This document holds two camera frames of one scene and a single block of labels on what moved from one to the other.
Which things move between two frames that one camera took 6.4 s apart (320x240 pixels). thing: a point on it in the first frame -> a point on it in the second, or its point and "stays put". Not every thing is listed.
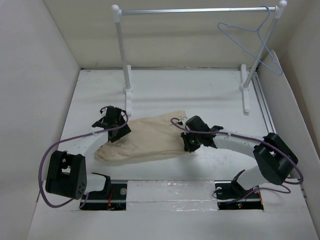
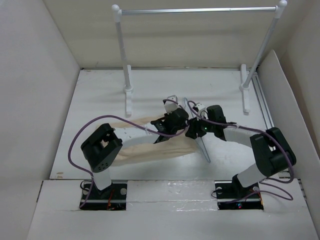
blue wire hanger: x=264 y=42 -> x=196 y=139
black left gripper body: x=120 y=132 -> x=173 y=132
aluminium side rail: x=263 y=106 stays put
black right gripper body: x=192 y=141 -> x=202 y=127
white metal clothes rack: x=246 y=77 stays put
